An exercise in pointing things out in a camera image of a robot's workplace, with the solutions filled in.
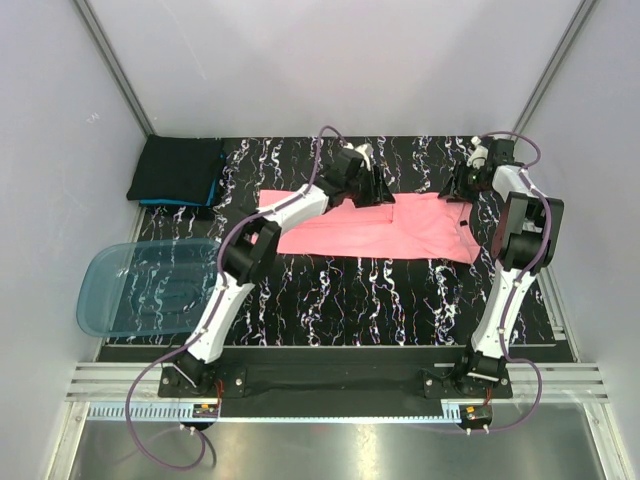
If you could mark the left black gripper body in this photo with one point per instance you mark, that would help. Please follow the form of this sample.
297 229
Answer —
361 190

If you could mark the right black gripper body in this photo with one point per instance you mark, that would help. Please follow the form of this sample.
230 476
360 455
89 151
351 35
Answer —
467 182

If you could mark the pink t shirt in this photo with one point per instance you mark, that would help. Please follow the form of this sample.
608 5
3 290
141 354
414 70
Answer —
415 226

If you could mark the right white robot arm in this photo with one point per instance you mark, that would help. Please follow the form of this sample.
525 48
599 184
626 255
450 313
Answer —
524 243

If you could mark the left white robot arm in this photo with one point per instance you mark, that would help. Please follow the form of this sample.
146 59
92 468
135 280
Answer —
248 252

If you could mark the folded blue t shirt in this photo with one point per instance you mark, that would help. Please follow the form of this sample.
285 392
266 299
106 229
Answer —
185 188

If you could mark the folded black t shirt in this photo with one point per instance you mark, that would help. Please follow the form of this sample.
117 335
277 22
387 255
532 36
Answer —
167 155

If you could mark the blue plastic bin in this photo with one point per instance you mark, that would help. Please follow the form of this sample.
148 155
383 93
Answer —
147 288

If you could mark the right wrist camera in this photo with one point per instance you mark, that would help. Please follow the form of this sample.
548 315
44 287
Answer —
479 156

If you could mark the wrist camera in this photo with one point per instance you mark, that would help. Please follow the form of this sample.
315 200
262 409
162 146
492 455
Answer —
366 151
479 156

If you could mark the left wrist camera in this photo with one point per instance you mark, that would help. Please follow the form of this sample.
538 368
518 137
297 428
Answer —
366 151

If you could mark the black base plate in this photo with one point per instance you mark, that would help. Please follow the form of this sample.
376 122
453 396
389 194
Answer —
433 372

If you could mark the aluminium frame rail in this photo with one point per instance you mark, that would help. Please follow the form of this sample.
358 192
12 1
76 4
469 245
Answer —
113 391

